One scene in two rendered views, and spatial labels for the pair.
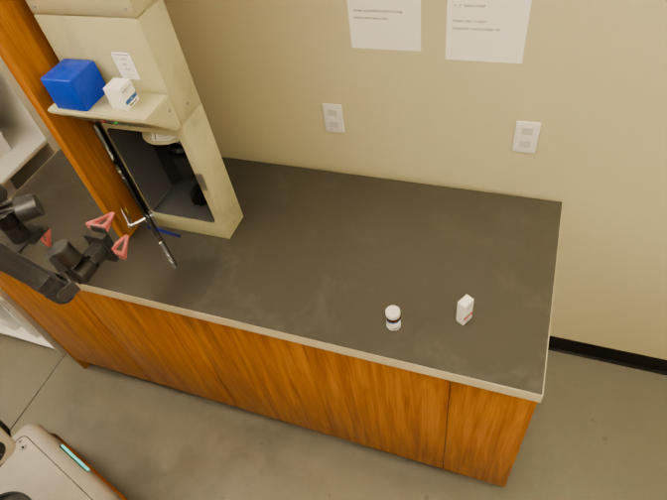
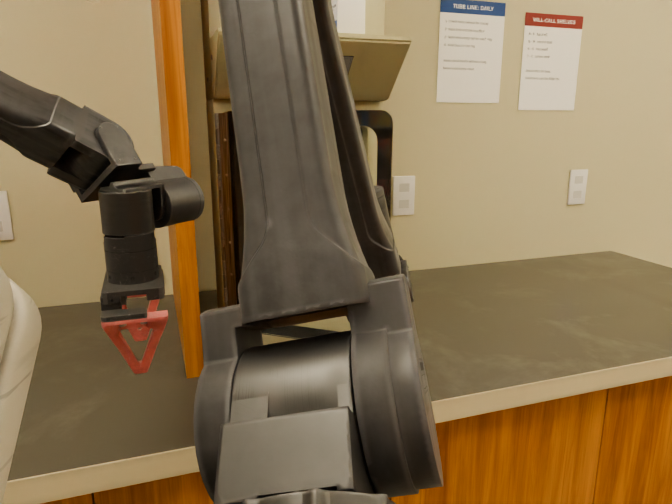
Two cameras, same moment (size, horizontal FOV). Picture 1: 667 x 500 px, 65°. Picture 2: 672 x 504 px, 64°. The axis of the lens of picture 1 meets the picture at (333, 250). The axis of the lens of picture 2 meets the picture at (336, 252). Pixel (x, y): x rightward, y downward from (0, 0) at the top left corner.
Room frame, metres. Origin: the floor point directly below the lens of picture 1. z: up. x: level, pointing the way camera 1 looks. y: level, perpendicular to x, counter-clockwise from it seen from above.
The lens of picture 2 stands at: (0.60, 1.18, 1.38)
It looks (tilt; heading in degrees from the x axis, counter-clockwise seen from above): 14 degrees down; 313
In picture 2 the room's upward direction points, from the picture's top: straight up
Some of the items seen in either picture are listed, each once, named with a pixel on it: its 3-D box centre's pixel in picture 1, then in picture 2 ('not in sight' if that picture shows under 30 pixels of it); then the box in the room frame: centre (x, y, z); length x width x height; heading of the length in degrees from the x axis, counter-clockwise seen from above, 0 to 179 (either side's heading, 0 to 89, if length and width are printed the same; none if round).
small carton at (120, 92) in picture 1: (121, 93); (346, 19); (1.26, 0.45, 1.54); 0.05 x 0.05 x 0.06; 63
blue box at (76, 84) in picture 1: (75, 84); not in sight; (1.32, 0.58, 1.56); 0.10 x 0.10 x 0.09; 62
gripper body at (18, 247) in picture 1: (18, 232); (132, 262); (1.19, 0.90, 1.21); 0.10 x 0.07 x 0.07; 153
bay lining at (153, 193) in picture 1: (182, 153); not in sight; (1.45, 0.42, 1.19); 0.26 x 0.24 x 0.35; 62
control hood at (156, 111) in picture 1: (115, 117); (311, 68); (1.29, 0.51, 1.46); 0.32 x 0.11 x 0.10; 62
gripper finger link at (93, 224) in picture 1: (105, 227); not in sight; (1.12, 0.62, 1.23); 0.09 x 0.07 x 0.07; 152
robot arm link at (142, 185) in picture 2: (7, 217); (131, 210); (1.19, 0.89, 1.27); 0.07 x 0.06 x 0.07; 105
